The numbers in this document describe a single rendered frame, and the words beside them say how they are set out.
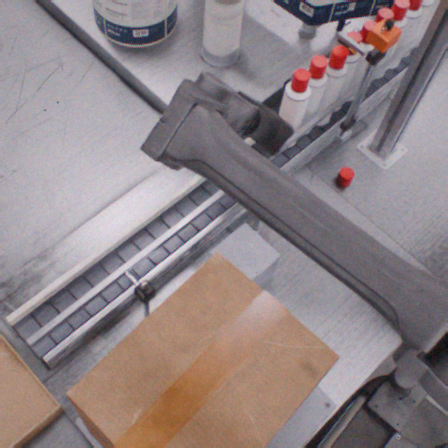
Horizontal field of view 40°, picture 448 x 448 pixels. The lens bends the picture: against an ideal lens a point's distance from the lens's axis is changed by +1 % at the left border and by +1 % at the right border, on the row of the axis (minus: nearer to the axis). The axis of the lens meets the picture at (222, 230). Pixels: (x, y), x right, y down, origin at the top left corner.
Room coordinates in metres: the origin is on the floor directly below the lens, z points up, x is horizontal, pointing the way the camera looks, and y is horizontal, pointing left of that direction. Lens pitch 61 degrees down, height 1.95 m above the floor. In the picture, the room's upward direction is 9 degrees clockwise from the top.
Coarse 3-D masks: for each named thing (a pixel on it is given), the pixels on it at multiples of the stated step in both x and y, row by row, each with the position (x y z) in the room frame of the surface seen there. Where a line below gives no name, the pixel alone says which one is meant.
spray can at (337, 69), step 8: (336, 48) 0.92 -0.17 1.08; (344, 48) 0.93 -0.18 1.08; (336, 56) 0.90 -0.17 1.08; (344, 56) 0.91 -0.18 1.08; (328, 64) 0.91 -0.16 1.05; (336, 64) 0.90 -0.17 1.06; (344, 64) 0.91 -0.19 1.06; (328, 72) 0.90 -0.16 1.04; (336, 72) 0.90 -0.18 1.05; (344, 72) 0.91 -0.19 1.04; (328, 80) 0.90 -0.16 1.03; (336, 80) 0.89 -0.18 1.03; (328, 88) 0.89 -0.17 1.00; (336, 88) 0.90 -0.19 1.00; (328, 96) 0.89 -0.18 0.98; (336, 96) 0.90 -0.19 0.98; (320, 104) 0.90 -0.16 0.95; (328, 104) 0.89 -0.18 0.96; (328, 120) 0.91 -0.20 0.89
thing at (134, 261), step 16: (384, 64) 1.03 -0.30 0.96; (352, 96) 0.93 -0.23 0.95; (320, 112) 0.86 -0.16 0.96; (304, 128) 0.82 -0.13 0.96; (288, 144) 0.77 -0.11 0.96; (224, 192) 0.63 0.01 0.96; (208, 208) 0.59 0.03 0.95; (176, 224) 0.54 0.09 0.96; (160, 240) 0.50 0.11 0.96; (144, 256) 0.47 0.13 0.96; (96, 288) 0.39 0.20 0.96; (80, 304) 0.36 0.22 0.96; (64, 320) 0.33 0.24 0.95; (32, 336) 0.29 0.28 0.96
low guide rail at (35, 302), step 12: (192, 180) 0.68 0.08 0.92; (204, 180) 0.69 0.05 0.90; (180, 192) 0.64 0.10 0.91; (168, 204) 0.61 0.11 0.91; (144, 216) 0.58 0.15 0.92; (156, 216) 0.59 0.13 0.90; (132, 228) 0.55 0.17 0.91; (120, 240) 0.52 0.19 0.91; (96, 252) 0.48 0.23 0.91; (108, 252) 0.49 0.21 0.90; (84, 264) 0.46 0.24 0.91; (72, 276) 0.43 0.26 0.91; (48, 288) 0.40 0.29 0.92; (60, 288) 0.41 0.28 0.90; (36, 300) 0.37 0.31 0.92; (24, 312) 0.35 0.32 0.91; (12, 324) 0.33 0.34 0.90
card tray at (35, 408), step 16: (0, 336) 0.32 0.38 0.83; (0, 352) 0.29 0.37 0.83; (16, 352) 0.30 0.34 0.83; (0, 368) 0.26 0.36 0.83; (16, 368) 0.27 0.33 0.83; (0, 384) 0.24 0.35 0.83; (16, 384) 0.24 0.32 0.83; (32, 384) 0.24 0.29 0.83; (0, 400) 0.21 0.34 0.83; (16, 400) 0.21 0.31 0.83; (32, 400) 0.22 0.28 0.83; (48, 400) 0.22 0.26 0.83; (0, 416) 0.18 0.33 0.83; (16, 416) 0.19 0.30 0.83; (32, 416) 0.19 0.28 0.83; (48, 416) 0.19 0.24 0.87; (0, 432) 0.16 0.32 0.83; (16, 432) 0.16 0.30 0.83; (32, 432) 0.16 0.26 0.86
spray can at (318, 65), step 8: (320, 56) 0.90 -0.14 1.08; (312, 64) 0.88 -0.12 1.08; (320, 64) 0.88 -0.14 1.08; (312, 72) 0.87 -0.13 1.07; (320, 72) 0.87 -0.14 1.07; (312, 80) 0.87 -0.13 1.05; (320, 80) 0.87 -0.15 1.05; (312, 88) 0.86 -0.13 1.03; (320, 88) 0.86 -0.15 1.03; (312, 96) 0.86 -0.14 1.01; (320, 96) 0.87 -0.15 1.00; (312, 104) 0.86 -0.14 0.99; (312, 112) 0.86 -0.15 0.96; (304, 120) 0.86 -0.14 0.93
